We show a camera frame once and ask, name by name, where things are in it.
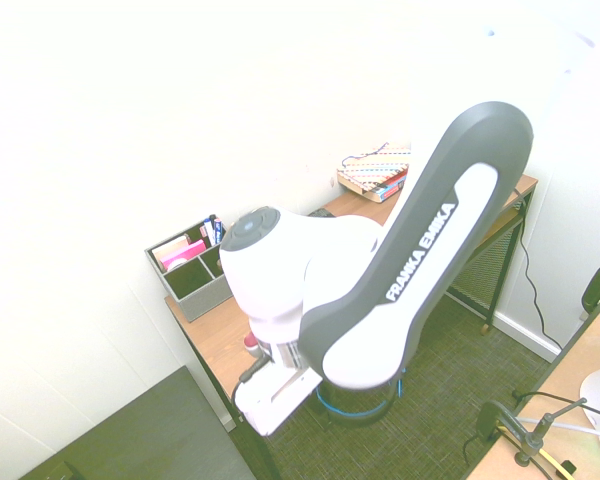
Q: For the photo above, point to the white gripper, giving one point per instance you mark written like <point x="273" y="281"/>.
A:
<point x="275" y="400"/>

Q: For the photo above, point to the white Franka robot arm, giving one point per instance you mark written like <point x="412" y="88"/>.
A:
<point x="430" y="225"/>

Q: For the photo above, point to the red round object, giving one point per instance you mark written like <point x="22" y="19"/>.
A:
<point x="251" y="345"/>

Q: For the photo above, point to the grey desk organizer box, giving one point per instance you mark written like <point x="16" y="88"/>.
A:
<point x="200" y="297"/>

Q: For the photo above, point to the pink sticky notes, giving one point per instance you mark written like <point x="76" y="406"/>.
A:
<point x="182" y="254"/>

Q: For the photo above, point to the blue label marker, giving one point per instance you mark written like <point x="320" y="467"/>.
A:
<point x="219" y="229"/>
<point x="205" y="234"/>

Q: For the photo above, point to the tan notepad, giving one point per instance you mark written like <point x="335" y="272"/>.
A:
<point x="170" y="248"/>

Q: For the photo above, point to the black cap marker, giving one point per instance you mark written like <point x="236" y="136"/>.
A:
<point x="211" y="226"/>

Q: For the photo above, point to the red and blue book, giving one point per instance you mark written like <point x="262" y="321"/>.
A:
<point x="385" y="191"/>

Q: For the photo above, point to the yellow tape strip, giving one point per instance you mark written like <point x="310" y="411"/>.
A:
<point x="555" y="462"/>

